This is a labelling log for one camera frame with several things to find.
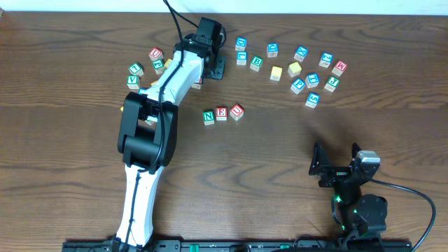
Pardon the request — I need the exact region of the red E block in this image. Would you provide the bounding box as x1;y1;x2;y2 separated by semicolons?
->
216;107;228;121

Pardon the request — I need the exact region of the red u block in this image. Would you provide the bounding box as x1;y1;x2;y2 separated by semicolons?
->
148;48;163;62
230;104;244;121

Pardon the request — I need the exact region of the green N block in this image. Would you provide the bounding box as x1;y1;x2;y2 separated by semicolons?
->
202;111;215;125

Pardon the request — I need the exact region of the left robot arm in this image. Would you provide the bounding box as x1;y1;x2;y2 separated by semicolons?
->
111;17;226;251

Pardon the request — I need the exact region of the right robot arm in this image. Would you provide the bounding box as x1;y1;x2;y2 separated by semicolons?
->
309;142;388;251

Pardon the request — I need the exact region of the red A block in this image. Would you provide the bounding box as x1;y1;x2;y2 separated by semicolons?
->
191;80;202;90

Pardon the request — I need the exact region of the blue L block centre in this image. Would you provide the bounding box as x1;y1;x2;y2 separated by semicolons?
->
237;51;248;66

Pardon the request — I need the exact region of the blue D block upper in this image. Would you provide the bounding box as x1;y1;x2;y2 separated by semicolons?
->
235;37;247;51

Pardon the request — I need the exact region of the blue d block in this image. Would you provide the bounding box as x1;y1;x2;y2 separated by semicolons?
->
235;37;247;51
267;43;279;57

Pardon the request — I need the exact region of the green B block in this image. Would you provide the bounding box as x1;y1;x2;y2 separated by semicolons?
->
250;56;264;71

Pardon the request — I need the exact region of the yellow block upper left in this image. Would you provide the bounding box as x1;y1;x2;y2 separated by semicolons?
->
164;59;172;69

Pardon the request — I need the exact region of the yellow block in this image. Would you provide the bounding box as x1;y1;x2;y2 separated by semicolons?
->
270;66;283;81
288;62;302;78
164;59;172;69

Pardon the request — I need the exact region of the yellow block centre right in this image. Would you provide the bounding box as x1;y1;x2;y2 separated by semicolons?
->
270;66;283;81

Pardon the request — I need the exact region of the blue D block right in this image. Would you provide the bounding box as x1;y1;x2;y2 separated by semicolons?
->
267;43;279;57

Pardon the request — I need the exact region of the green J block left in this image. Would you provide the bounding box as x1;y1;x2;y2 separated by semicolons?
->
153;59;165;75

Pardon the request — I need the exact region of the green j block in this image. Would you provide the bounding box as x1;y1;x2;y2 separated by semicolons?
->
324;76;340;92
153;59;165;75

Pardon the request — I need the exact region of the blue S block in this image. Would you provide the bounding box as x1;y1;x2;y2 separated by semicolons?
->
305;92;320;109

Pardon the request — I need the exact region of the green J block right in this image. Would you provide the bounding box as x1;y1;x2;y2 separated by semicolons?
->
324;76;340;92

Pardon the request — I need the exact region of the blue E block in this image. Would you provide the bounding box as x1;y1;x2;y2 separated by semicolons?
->
305;73;320;88

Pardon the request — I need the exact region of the green L block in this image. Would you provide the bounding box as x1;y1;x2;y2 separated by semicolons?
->
128;62;144;77

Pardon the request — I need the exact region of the blue P block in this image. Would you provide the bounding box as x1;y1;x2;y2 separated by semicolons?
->
290;78;306;95

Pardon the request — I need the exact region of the red M block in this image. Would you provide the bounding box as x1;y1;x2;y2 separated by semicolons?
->
332;60;347;76

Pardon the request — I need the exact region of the green V block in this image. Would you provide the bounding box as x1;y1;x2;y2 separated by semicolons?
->
127;75;140;90

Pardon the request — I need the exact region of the blue X block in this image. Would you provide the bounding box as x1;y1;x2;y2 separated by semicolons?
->
294;45;308;62

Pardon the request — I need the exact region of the blue Z block right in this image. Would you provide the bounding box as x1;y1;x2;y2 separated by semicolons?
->
318;52;333;68

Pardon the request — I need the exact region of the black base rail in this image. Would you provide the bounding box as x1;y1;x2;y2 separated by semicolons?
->
62;238;413;252

